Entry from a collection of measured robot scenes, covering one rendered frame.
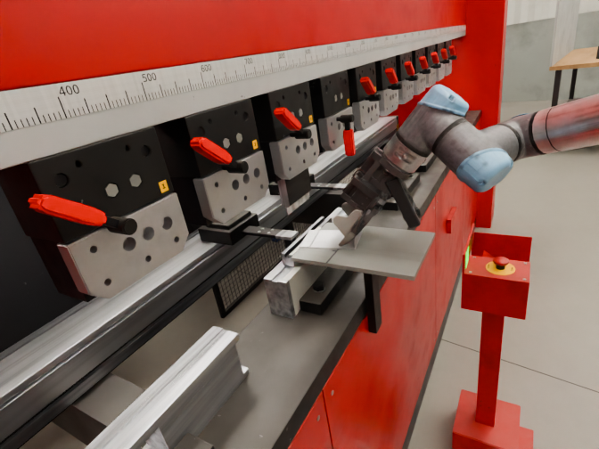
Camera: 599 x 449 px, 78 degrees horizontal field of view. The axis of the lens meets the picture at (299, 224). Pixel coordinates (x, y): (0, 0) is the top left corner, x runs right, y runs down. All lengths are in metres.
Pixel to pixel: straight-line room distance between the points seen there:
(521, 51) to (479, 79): 5.33
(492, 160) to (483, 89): 2.20
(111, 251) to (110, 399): 0.41
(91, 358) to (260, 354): 0.31
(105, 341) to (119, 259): 0.38
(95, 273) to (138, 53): 0.25
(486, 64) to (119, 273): 2.61
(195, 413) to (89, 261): 0.32
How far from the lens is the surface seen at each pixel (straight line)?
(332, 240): 0.85
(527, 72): 8.17
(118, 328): 0.84
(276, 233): 0.92
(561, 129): 0.72
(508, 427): 1.64
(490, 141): 0.69
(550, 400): 1.92
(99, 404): 0.83
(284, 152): 0.71
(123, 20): 0.51
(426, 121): 0.70
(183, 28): 0.56
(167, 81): 0.53
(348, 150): 0.91
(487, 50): 2.83
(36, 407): 0.82
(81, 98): 0.46
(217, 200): 0.57
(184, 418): 0.65
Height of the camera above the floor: 1.39
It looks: 24 degrees down
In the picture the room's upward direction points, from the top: 10 degrees counter-clockwise
